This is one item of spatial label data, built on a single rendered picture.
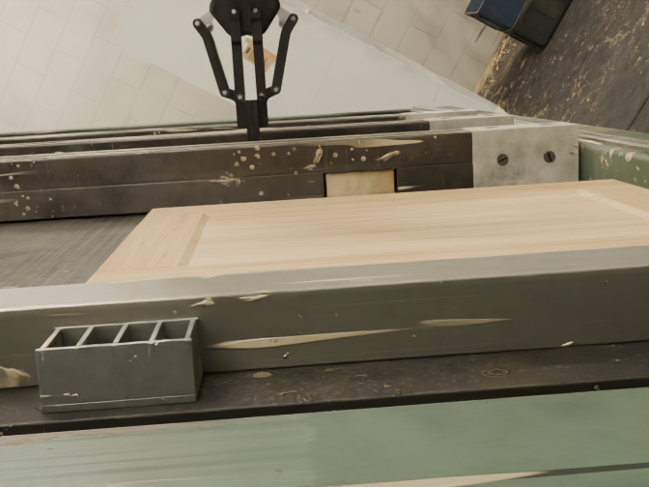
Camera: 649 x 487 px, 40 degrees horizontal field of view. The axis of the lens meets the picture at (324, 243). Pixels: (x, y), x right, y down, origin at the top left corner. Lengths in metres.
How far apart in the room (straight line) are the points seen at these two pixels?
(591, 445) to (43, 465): 0.14
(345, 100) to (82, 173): 3.69
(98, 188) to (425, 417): 0.83
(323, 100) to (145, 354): 4.30
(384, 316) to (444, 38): 5.68
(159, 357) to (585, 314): 0.21
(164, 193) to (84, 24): 5.24
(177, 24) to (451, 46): 2.11
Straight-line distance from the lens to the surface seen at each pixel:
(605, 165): 1.03
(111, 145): 1.33
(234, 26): 1.11
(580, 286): 0.47
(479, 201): 0.89
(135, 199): 1.05
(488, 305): 0.46
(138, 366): 0.42
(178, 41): 4.72
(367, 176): 1.04
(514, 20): 5.09
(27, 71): 6.41
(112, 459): 0.24
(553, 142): 1.08
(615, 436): 0.24
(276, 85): 1.11
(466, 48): 6.13
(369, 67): 4.67
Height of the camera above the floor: 1.26
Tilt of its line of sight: 8 degrees down
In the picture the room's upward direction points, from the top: 64 degrees counter-clockwise
